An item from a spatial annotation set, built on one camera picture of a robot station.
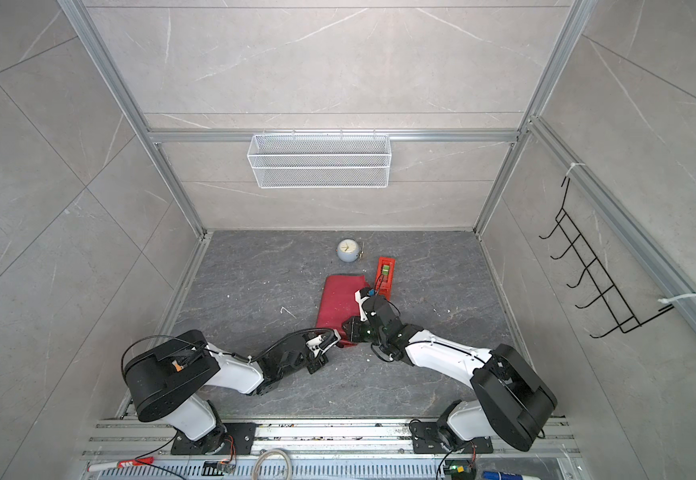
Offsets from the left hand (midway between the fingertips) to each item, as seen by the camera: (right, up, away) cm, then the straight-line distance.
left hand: (331, 334), depth 88 cm
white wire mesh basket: (-5, +56, +12) cm, 58 cm away
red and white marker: (-49, -26, -19) cm, 58 cm away
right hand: (+4, +4, -3) cm, 6 cm away
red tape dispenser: (+18, +17, +12) cm, 27 cm away
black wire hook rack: (+62, +27, -16) cm, 69 cm away
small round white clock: (+5, +26, +22) cm, 34 cm away
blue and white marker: (+41, -27, -21) cm, 53 cm away
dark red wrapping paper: (+3, +9, +2) cm, 9 cm away
